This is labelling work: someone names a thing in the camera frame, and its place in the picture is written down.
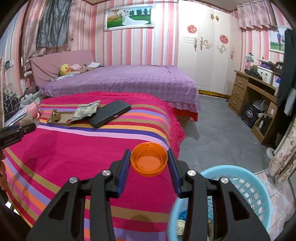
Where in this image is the black wallet case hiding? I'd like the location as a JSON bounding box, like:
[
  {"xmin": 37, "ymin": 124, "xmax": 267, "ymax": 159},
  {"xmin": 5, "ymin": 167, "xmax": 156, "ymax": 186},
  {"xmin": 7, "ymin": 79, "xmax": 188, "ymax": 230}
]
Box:
[{"xmin": 88, "ymin": 100, "xmax": 131, "ymax": 128}]

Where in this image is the pink floral window curtain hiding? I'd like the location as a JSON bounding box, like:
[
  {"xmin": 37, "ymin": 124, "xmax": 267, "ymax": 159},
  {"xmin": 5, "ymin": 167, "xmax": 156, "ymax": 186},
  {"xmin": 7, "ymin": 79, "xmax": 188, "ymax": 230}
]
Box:
[{"xmin": 237, "ymin": 0, "xmax": 276, "ymax": 30}]

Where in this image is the camouflage snack packet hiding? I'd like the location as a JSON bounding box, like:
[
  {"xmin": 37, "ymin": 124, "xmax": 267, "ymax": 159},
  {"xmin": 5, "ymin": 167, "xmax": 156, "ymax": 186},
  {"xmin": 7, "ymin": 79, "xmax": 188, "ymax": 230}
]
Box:
[{"xmin": 71, "ymin": 100, "xmax": 100, "ymax": 121}]

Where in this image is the pink pig mug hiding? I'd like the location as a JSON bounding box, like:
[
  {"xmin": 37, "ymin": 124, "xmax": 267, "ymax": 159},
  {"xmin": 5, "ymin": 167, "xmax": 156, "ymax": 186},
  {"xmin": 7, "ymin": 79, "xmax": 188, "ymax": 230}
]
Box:
[{"xmin": 26, "ymin": 101, "xmax": 41, "ymax": 119}]

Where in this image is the small wedding portrait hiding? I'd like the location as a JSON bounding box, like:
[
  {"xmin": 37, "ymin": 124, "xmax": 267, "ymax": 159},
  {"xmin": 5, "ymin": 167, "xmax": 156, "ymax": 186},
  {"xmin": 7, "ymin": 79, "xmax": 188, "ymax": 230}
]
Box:
[{"xmin": 268, "ymin": 26, "xmax": 287, "ymax": 54}]

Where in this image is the wooden desk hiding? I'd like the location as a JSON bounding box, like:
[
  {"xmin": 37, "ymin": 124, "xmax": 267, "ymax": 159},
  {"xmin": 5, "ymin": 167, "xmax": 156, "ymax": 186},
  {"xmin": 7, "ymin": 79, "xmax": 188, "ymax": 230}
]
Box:
[{"xmin": 228, "ymin": 70, "xmax": 278, "ymax": 146}]

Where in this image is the light blue laundry basket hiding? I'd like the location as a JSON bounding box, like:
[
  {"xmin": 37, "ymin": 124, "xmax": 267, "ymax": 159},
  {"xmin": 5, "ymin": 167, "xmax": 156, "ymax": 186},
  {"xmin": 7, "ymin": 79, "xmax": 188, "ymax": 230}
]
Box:
[{"xmin": 167, "ymin": 164, "xmax": 273, "ymax": 241}]

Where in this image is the desk lamp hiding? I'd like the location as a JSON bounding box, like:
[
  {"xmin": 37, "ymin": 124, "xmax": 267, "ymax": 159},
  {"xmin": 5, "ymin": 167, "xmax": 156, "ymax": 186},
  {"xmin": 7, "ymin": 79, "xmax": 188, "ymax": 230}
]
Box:
[{"xmin": 244, "ymin": 52, "xmax": 254, "ymax": 69}]

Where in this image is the grey hanging curtain cloth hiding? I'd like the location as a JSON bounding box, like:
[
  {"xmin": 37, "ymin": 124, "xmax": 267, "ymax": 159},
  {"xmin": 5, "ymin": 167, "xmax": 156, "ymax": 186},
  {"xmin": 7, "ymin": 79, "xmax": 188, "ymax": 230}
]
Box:
[{"xmin": 37, "ymin": 0, "xmax": 72, "ymax": 48}]

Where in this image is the brown paper ball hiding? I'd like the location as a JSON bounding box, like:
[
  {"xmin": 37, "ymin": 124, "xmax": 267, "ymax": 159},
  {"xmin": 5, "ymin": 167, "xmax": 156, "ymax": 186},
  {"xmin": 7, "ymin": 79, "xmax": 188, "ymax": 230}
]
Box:
[{"xmin": 50, "ymin": 108, "xmax": 61, "ymax": 123}]

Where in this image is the purple dotted bedspread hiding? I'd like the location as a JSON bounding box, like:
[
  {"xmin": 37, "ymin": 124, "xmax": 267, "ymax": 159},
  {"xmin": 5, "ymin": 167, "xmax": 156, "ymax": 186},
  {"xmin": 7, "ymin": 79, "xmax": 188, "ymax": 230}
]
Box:
[{"xmin": 39, "ymin": 65, "xmax": 200, "ymax": 113}]

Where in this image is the floral beige curtain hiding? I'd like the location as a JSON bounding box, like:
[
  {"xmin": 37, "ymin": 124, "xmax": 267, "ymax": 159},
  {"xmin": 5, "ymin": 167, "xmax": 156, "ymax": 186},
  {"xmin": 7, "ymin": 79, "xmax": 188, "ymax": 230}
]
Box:
[{"xmin": 268, "ymin": 126, "xmax": 295, "ymax": 183}]

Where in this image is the black hanging garment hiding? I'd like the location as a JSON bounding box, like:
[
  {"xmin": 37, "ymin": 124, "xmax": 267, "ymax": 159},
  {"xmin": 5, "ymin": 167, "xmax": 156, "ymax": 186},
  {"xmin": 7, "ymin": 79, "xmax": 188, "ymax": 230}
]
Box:
[{"xmin": 276, "ymin": 29, "xmax": 295, "ymax": 116}]

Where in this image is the pink headboard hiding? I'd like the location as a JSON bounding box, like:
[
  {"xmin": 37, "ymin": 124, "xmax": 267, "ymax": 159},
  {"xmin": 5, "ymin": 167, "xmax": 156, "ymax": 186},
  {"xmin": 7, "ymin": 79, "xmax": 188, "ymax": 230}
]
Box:
[{"xmin": 30, "ymin": 50, "xmax": 95, "ymax": 87}]

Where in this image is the yellow duck plush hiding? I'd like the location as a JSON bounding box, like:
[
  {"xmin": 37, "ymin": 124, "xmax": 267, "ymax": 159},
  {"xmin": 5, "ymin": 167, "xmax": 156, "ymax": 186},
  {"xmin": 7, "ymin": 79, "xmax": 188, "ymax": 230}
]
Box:
[{"xmin": 59, "ymin": 64, "xmax": 72, "ymax": 76}]

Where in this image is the black box under desk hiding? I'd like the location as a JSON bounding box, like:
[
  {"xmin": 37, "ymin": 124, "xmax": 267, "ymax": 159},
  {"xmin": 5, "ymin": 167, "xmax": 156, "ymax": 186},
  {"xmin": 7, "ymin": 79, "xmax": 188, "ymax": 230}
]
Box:
[{"xmin": 241, "ymin": 105, "xmax": 261, "ymax": 128}]

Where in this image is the black patterned bag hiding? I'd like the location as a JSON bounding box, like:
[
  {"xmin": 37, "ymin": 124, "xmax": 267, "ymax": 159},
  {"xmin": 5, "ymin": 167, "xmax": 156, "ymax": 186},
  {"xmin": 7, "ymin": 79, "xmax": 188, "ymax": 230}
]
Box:
[{"xmin": 3, "ymin": 93, "xmax": 21, "ymax": 122}]

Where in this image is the striped magenta blanket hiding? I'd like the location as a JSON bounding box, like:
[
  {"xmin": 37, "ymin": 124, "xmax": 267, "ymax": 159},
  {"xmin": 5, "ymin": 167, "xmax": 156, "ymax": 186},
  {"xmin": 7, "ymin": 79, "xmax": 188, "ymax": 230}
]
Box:
[{"xmin": 4, "ymin": 92, "xmax": 185, "ymax": 240}]

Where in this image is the brown phone case tray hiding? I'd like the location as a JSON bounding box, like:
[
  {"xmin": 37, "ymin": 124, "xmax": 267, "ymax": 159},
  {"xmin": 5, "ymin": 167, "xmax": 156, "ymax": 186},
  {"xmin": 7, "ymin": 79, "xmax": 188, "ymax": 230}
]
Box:
[{"xmin": 47, "ymin": 111, "xmax": 74, "ymax": 126}]

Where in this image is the person's left hand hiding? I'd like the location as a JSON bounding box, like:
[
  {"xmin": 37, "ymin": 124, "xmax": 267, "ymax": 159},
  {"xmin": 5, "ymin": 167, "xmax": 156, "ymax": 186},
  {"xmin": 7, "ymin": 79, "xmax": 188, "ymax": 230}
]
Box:
[{"xmin": 0, "ymin": 150, "xmax": 8, "ymax": 191}]

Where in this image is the white wardrobe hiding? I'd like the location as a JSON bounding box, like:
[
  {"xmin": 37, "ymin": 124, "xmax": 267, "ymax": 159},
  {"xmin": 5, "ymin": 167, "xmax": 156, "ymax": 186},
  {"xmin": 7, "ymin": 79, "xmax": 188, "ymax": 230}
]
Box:
[{"xmin": 178, "ymin": 1, "xmax": 242, "ymax": 95}]

